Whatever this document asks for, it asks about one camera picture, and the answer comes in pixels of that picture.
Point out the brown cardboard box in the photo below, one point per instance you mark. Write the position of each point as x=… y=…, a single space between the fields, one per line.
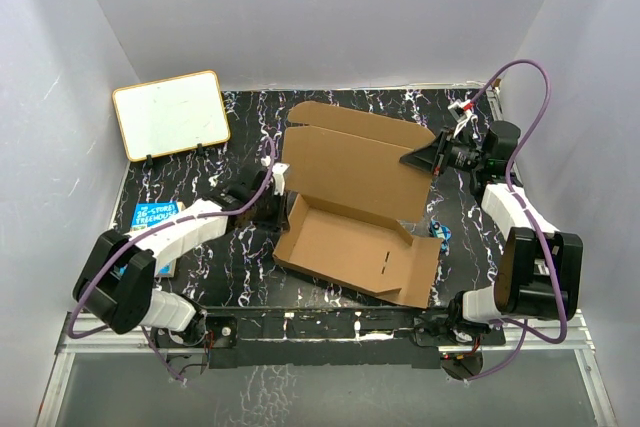
x=353 y=198

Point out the small blue toy car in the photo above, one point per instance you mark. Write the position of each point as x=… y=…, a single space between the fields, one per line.
x=441 y=232

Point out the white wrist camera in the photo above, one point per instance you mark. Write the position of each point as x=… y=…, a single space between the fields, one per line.
x=463 y=113
x=279 y=174

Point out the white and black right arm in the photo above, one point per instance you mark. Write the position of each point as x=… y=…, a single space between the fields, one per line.
x=537 y=283

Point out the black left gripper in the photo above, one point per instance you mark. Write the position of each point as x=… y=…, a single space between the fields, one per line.
x=280 y=221

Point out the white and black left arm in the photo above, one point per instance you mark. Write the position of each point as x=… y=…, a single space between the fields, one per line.
x=117 y=283

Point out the small orange-framed whiteboard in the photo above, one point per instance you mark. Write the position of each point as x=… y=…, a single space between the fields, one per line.
x=173 y=115

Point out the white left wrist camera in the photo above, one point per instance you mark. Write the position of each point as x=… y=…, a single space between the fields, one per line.
x=279 y=174

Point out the black mounting base bracket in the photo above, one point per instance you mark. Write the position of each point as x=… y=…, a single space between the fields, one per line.
x=230 y=338

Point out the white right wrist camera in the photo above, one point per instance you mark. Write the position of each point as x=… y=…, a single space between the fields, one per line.
x=463 y=113

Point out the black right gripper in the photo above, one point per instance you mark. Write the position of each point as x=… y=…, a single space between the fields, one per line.
x=431 y=157

